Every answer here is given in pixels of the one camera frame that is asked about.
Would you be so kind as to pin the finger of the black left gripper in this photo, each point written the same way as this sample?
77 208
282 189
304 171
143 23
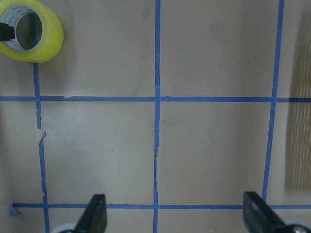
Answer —
7 32

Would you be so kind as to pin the brown wicker basket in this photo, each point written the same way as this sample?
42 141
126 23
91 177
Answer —
298 140

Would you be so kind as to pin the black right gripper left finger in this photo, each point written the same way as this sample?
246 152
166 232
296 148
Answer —
94 218

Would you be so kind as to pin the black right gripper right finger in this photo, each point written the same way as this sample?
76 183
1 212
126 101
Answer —
258 217

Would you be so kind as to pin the yellow tape roll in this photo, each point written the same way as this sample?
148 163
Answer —
46 31

